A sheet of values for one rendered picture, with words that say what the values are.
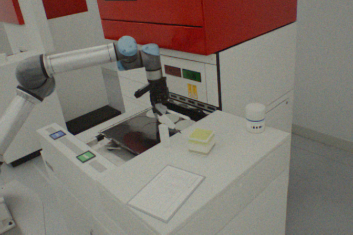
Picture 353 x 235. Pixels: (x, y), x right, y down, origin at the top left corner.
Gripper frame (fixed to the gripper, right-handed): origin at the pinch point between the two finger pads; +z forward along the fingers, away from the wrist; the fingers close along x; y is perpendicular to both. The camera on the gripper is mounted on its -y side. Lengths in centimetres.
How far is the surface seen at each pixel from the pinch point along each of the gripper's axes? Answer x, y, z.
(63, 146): -31.0, -32.5, -4.8
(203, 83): -0.5, 23.8, -15.8
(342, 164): 79, 125, 92
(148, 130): -10.4, -2.2, 1.4
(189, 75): 4.5, 17.6, -18.5
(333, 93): 109, 123, 43
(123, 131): -10.8, -13.8, 1.4
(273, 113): 30, 61, 17
